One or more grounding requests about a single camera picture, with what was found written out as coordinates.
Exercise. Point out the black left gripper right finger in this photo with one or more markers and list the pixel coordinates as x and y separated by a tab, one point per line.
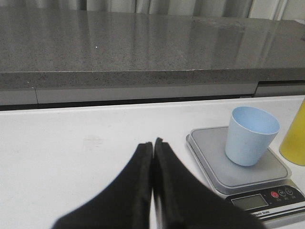
183	202

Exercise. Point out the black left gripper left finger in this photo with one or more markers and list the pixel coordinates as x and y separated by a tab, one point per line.
123	204

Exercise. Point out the yellow squeeze bottle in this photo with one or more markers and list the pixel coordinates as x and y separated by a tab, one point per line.
292	147

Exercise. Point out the grey digital kitchen scale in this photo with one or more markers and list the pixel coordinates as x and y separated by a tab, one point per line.
264	190

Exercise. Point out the light blue plastic cup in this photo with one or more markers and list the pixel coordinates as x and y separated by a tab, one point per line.
250	132

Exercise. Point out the grey curtain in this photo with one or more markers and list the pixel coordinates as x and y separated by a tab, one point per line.
258	9

